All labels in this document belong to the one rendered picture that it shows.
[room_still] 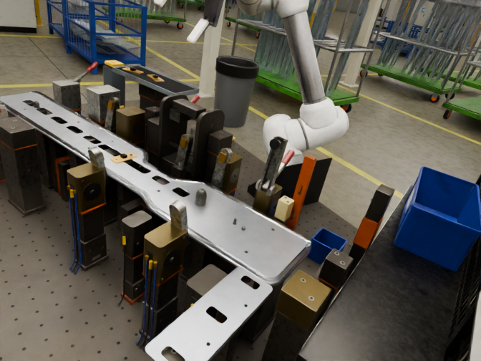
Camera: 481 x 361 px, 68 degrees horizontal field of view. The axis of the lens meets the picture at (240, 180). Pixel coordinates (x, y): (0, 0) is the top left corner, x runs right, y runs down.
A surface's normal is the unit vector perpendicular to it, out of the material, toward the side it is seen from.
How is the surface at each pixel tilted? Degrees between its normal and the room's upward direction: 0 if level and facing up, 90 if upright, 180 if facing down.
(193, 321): 0
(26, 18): 90
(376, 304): 0
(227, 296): 0
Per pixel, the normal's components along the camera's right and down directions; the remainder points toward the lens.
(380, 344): 0.16, -0.85
